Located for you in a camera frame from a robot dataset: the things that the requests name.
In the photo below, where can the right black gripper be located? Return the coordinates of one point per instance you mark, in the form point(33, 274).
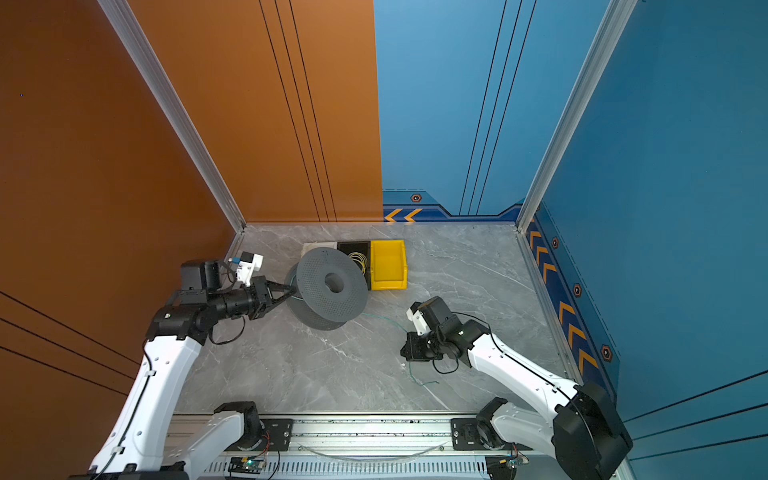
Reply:
point(413, 352)

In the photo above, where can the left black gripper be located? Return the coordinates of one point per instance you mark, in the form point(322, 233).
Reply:
point(263, 298)

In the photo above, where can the grey perforated cable spool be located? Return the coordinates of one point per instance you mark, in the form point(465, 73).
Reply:
point(330, 289)

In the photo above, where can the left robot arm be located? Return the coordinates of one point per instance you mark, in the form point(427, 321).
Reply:
point(135, 448)

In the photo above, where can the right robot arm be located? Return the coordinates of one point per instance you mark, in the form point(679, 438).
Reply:
point(576, 424)

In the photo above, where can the white plastic bin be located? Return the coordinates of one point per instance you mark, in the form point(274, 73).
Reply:
point(316, 245)

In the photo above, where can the black plastic bin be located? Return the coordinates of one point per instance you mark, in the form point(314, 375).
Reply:
point(360, 253)

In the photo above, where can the yellow plastic bin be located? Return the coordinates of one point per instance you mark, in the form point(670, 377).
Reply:
point(389, 269)

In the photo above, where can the right circuit board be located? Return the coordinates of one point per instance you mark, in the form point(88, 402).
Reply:
point(513, 462)

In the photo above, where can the left green circuit board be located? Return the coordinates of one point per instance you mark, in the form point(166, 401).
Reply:
point(246, 465)

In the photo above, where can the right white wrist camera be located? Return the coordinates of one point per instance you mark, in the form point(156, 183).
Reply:
point(416, 317)

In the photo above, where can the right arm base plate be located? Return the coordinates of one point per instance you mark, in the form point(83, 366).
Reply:
point(473, 434)

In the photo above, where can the aluminium mounting rail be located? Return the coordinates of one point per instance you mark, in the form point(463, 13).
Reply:
point(369, 436)

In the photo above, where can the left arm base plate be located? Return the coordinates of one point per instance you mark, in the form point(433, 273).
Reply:
point(275, 436)

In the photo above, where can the left aluminium corner post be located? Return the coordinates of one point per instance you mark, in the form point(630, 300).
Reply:
point(129, 31)

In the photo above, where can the aluminium corner post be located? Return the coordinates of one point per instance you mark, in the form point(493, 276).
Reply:
point(129, 31)
point(610, 30)

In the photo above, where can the right aluminium corner post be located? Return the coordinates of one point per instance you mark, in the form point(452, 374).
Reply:
point(610, 30)

